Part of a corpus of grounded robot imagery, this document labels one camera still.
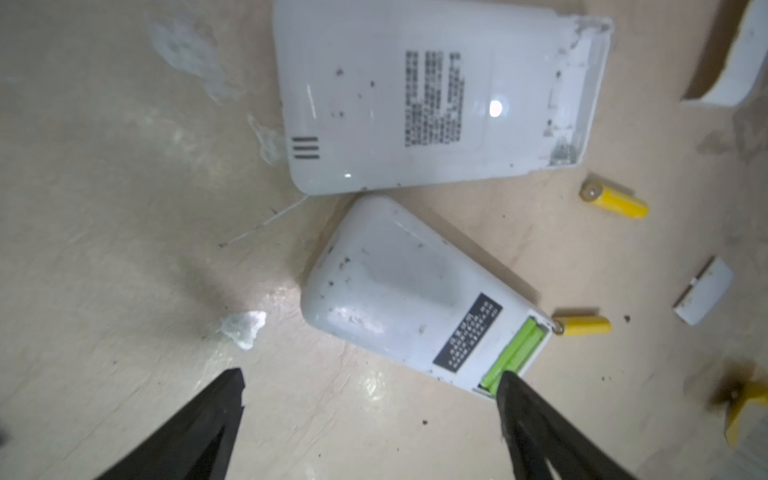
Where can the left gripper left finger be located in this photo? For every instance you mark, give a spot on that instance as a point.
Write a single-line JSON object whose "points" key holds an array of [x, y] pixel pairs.
{"points": [[195, 443]]}

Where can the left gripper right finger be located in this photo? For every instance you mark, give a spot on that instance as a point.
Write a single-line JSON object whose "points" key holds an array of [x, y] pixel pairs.
{"points": [[541, 442]]}

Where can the yellow battery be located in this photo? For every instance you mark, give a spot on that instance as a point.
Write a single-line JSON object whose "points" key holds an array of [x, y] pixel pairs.
{"points": [[581, 325], [599, 194]]}

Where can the black yellow screwdriver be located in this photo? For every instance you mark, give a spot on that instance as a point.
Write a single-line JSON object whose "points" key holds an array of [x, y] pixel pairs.
{"points": [[748, 397]]}

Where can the red remote control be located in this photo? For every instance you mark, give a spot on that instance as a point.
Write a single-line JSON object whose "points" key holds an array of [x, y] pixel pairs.
{"points": [[388, 283]]}

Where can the red remote battery cover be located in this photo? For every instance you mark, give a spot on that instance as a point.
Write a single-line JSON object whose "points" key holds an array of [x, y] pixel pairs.
{"points": [[704, 292]]}

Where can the white remote control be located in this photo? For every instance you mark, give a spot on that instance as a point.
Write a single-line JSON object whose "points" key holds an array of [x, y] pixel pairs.
{"points": [[388, 94]]}

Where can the white battery cover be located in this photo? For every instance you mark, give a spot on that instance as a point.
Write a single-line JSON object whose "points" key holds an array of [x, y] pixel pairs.
{"points": [[733, 56]]}

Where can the lower green battery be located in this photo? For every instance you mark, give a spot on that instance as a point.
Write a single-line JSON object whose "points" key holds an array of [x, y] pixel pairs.
{"points": [[522, 363]]}

